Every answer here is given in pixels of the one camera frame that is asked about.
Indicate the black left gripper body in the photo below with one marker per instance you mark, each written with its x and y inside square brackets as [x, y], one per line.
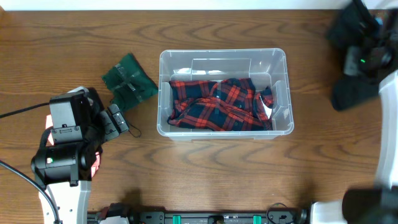
[92, 131]

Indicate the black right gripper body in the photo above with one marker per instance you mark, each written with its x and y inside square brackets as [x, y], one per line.
[362, 63]

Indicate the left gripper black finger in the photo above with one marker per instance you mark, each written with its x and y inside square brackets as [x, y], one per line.
[118, 118]
[110, 130]

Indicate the dark green garment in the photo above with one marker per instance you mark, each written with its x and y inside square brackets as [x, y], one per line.
[129, 83]

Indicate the red plaid flannel shirt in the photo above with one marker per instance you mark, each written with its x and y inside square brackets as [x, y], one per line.
[229, 105]

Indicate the black garment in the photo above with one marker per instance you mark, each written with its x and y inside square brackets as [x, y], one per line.
[351, 91]

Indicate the dark navy garment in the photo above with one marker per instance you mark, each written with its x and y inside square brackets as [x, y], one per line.
[352, 25]

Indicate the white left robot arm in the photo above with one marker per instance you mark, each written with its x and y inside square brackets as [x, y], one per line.
[68, 150]

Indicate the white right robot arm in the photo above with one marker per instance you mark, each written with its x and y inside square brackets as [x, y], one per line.
[378, 204]

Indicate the clear plastic storage container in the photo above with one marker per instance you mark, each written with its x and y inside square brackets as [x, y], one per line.
[265, 67]

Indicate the pink folded garment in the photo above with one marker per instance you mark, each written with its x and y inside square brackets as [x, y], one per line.
[96, 164]

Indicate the black mounting rail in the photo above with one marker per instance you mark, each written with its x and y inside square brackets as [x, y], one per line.
[121, 213]

